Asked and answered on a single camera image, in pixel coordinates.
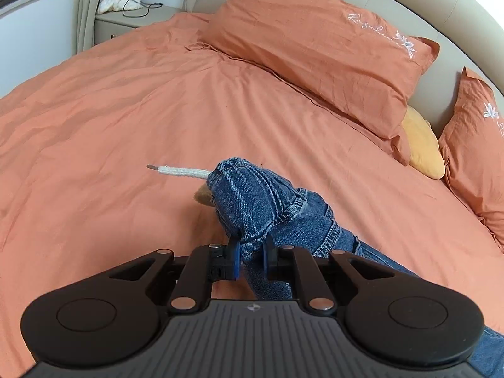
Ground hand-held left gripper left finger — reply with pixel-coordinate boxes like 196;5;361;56
108;242;242;314

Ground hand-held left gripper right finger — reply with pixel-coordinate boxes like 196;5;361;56
263;238;397;315

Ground blue denim pants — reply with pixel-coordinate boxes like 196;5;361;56
193;157;504;378

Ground light woven belt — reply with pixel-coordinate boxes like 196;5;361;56
147;164;212;180

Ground orange bed cover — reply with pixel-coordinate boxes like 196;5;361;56
0;11;504;371

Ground yellow cushion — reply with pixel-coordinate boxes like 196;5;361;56
401;105;446;180

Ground large orange pillow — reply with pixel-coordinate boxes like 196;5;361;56
185;0;440;166

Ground beige nightstand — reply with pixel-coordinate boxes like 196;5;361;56
94;5;185;47

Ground beige curtain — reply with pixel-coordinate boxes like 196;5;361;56
75;0;121;54

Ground beige padded headboard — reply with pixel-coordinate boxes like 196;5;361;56
182;0;504;135

